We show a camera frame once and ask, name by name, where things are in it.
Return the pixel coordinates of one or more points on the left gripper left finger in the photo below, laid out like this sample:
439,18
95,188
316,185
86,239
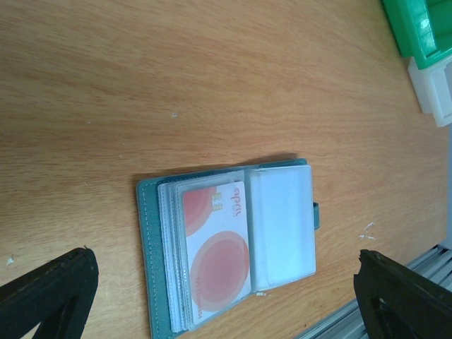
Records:
55,298

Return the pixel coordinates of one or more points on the red circle card in holder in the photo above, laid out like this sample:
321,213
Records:
217,246

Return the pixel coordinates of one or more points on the aluminium rail base frame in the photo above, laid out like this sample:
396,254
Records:
347,322

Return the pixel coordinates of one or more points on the white plastic bin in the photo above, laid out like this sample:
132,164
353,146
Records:
433,89

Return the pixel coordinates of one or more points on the green plastic bin middle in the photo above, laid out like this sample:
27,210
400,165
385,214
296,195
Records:
422,29

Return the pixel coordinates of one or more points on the teal card holder wallet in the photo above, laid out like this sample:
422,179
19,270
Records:
282,219

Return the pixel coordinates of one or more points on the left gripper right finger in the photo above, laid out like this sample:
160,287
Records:
396,302

